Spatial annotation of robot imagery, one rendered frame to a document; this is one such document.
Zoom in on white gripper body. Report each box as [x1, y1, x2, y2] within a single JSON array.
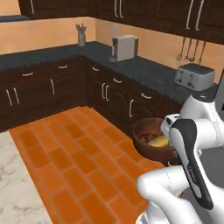
[[160, 122, 173, 142]]

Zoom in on yellow-green cucumber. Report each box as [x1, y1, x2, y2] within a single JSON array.
[[148, 135, 171, 148]]

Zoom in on brown chicken drumstick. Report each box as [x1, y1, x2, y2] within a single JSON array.
[[139, 132, 159, 144]]

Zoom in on brown wooden bowl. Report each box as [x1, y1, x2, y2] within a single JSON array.
[[132, 117, 179, 165]]

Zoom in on dark wood base cupboards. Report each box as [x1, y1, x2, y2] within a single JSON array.
[[84, 58, 184, 142], [0, 56, 88, 133]]

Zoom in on silver toaster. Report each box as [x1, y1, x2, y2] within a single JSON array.
[[173, 63, 216, 92]]

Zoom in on grey hanging ladle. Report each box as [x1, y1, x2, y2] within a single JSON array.
[[176, 36, 187, 62]]

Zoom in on grey hanging spatula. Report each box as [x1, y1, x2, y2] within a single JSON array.
[[187, 38, 200, 63]]

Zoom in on grey hanging spoon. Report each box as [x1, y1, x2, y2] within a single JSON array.
[[184, 38, 193, 61]]

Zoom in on white coffee machine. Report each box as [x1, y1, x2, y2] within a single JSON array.
[[108, 24, 140, 63]]

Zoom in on grey utensil pot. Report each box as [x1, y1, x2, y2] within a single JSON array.
[[77, 32, 87, 48]]

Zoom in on dark grey shelf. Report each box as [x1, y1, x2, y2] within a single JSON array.
[[0, 14, 31, 24]]

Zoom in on dark wood wall cupboards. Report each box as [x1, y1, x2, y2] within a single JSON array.
[[17, 0, 90, 21], [88, 0, 224, 46]]

